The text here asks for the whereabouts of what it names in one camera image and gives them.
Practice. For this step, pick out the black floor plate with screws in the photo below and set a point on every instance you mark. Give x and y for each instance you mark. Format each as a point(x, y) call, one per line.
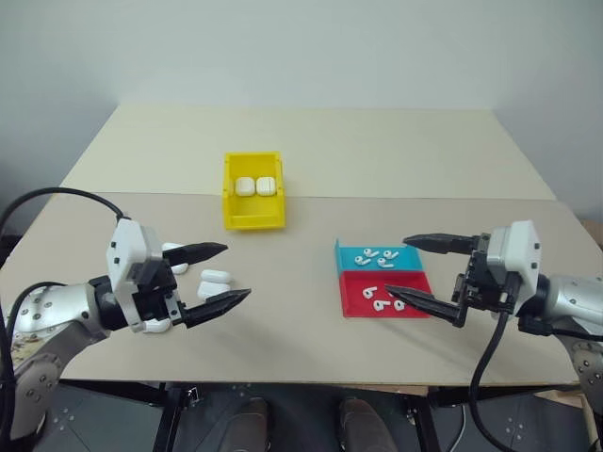
point(518, 424)
point(94, 419)

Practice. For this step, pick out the black metal table frame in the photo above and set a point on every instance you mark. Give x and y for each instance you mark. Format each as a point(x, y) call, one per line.
point(172, 414)

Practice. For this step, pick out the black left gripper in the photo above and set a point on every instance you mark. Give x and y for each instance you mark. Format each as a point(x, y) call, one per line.
point(155, 292)

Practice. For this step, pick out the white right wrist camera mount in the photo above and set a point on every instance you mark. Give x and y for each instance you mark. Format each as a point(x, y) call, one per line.
point(513, 249)

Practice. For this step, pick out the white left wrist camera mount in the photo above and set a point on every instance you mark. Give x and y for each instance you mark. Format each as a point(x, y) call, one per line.
point(129, 247)

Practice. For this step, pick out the red plastic tray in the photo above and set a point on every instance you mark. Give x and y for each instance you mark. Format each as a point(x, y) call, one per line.
point(414, 282)

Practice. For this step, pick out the blue plastic tray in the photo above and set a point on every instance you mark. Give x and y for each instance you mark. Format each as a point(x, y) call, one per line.
point(405, 261)

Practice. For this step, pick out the yellow plastic bin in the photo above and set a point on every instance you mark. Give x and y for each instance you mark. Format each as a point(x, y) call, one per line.
point(254, 212)

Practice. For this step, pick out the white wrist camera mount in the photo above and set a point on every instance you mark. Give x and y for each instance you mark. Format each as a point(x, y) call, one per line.
point(129, 247)
point(513, 249)

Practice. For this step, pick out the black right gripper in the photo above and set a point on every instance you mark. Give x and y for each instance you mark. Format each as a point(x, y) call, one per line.
point(478, 287)

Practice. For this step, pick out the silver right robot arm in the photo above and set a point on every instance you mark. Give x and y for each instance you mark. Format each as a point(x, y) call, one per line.
point(572, 296)

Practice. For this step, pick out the dark brown rounded shape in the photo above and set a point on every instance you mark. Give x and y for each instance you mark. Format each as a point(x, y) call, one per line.
point(256, 424)
point(365, 424)

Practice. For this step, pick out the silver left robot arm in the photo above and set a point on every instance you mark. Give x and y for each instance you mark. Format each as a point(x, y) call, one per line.
point(56, 306)

